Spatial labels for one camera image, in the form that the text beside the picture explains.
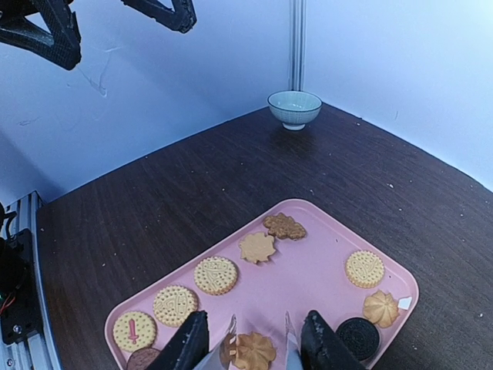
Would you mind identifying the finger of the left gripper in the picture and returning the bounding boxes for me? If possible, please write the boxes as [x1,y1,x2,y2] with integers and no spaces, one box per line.
[1,0,82,70]
[122,0,196,33]

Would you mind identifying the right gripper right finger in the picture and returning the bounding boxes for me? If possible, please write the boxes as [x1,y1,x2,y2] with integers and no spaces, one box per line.
[300,310,364,370]

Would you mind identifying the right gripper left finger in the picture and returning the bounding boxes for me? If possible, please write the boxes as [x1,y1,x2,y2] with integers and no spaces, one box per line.
[146,311,210,370]

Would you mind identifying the silver white tongs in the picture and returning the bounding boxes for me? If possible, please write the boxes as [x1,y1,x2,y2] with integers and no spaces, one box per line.
[194,311,303,369]

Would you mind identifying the tan maple leaf cookie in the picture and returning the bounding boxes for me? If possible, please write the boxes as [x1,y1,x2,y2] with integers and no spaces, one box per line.
[239,232,277,264]

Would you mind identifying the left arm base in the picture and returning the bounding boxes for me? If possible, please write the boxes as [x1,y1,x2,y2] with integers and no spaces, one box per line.
[1,209,43,345]

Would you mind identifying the black sandwich cookie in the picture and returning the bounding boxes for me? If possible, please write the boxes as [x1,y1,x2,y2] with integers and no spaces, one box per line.
[336,317,381,362]

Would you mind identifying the embossed cookie left lower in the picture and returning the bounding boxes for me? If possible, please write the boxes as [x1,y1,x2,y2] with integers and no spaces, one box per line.
[153,285,198,328]

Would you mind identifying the embossed cookie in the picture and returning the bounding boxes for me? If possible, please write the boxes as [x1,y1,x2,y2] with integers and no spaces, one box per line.
[153,285,198,328]
[193,256,238,295]

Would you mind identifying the dark red round cookie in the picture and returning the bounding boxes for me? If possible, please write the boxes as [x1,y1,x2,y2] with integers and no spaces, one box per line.
[126,348,160,370]

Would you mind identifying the round cookie red mark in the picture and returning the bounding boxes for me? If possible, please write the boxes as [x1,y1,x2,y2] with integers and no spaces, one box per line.
[112,311,157,352]

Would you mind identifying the swirl butter cookie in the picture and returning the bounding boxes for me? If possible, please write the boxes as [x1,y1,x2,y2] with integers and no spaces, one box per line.
[226,331,277,370]
[363,290,399,328]

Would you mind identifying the embossed cookie left upper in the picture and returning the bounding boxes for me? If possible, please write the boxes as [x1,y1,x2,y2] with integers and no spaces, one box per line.
[193,256,238,295]

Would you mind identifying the pink plastic tray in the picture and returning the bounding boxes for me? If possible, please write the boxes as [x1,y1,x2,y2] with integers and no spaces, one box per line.
[104,199,419,369]

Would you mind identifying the round cookie tray top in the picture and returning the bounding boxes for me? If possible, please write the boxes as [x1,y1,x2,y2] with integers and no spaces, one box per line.
[345,251,385,288]

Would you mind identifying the brown leaf cookie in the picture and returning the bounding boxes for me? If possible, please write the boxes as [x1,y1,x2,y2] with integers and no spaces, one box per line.
[263,213,307,241]

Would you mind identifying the pale blue ceramic bowl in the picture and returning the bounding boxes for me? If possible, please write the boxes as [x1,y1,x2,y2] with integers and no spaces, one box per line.
[267,91,323,131]

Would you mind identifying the left frame post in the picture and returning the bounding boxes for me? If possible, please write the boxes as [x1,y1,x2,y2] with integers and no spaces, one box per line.
[289,0,307,91]

